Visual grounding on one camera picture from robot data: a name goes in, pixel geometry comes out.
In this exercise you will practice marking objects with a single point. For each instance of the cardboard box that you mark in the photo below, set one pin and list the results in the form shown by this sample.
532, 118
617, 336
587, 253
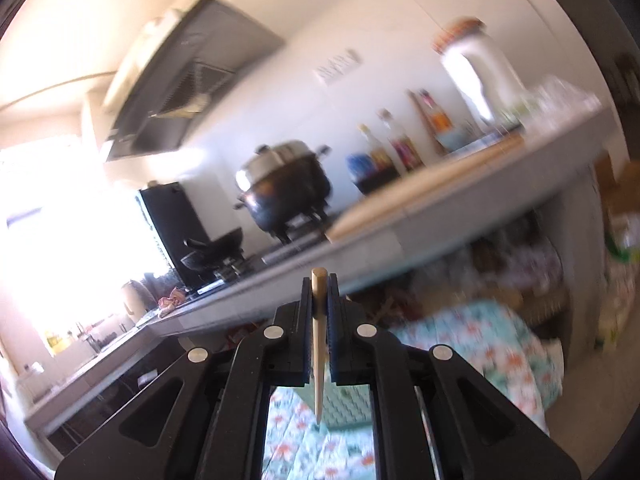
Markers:
620, 190

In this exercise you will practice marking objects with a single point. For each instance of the tapered bamboo chopstick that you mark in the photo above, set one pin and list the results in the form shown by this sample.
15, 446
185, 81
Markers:
318, 320

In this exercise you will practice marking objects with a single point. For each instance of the black frying pan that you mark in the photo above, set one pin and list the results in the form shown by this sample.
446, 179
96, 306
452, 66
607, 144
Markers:
212, 252

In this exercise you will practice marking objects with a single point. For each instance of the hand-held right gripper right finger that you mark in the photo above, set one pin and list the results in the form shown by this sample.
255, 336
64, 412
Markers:
334, 340

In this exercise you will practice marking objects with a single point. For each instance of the dark sauce bottle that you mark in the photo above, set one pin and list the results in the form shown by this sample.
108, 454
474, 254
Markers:
400, 150

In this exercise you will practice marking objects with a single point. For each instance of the pink cloth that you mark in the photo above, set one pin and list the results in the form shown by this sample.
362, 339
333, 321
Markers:
172, 297

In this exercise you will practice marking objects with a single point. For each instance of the white kettle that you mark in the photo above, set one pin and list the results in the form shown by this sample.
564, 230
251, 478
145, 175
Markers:
135, 305

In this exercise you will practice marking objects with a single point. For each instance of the grey range hood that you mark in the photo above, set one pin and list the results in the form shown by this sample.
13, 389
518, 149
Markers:
190, 85

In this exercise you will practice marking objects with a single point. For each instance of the blue label bottle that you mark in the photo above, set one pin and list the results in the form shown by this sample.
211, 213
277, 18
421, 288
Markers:
361, 160

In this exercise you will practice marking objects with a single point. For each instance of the white rice bag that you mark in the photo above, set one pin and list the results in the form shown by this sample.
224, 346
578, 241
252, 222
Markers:
622, 285

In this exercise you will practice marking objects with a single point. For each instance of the white blender jug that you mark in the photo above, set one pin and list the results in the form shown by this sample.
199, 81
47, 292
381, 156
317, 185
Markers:
480, 75

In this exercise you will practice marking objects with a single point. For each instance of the black pot with steel lid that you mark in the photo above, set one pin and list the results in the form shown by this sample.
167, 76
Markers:
285, 190

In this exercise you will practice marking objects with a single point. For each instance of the green plastic utensil holder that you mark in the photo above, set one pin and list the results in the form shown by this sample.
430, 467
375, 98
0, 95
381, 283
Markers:
350, 405

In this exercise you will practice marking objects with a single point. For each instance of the floral quilted blanket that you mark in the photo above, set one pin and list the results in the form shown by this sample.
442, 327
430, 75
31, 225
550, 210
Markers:
475, 350

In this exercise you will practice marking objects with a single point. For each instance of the black appliance box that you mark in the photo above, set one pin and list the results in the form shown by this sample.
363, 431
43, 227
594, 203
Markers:
172, 230

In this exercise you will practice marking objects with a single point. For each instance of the wooden cutting board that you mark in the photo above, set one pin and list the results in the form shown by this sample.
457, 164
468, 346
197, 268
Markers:
425, 190

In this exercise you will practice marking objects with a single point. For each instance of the white wall socket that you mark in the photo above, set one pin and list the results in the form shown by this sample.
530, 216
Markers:
338, 66

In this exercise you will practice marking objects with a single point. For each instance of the grey kitchen counter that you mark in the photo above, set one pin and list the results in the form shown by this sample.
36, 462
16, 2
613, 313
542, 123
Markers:
425, 220

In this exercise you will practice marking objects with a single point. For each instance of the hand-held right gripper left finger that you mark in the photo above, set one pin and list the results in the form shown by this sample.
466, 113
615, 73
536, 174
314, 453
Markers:
285, 350

